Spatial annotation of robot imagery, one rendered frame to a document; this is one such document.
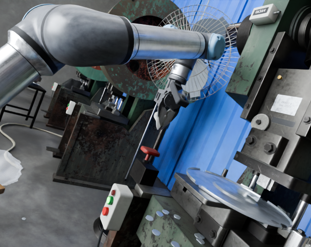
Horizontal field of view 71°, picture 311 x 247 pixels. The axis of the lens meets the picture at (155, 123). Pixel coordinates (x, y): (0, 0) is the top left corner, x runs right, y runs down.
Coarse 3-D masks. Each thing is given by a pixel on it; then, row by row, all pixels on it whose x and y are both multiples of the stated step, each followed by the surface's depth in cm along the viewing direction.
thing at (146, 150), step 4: (144, 148) 82; (148, 148) 84; (152, 148) 87; (144, 152) 81; (148, 152) 81; (152, 152) 81; (156, 152) 83; (148, 156) 84; (156, 156) 83; (148, 160) 84
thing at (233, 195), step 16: (192, 176) 60; (208, 176) 68; (208, 192) 51; (224, 192) 57; (240, 192) 63; (240, 208) 50; (256, 208) 55; (272, 208) 62; (272, 224) 47; (288, 224) 53
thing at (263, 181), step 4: (260, 176) 68; (264, 176) 66; (260, 180) 66; (264, 180) 65; (268, 180) 64; (272, 180) 64; (260, 184) 66; (264, 184) 65; (268, 184) 65; (272, 184) 64; (276, 184) 65; (268, 188) 64; (272, 188) 64
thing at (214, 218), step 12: (180, 180) 55; (192, 192) 50; (204, 192) 51; (204, 204) 62; (216, 204) 48; (204, 216) 60; (216, 216) 57; (228, 216) 55; (240, 216) 56; (204, 228) 59; (216, 228) 56; (228, 228) 55; (240, 228) 58; (216, 240) 55
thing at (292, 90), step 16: (288, 80) 62; (304, 80) 59; (272, 96) 65; (288, 96) 61; (304, 96) 57; (272, 112) 63; (288, 112) 59; (304, 112) 56; (256, 128) 63; (272, 128) 62; (288, 128) 58; (256, 144) 61; (272, 144) 57; (288, 144) 57; (304, 144) 56; (272, 160) 56; (288, 160) 56; (304, 160) 58; (304, 176) 61
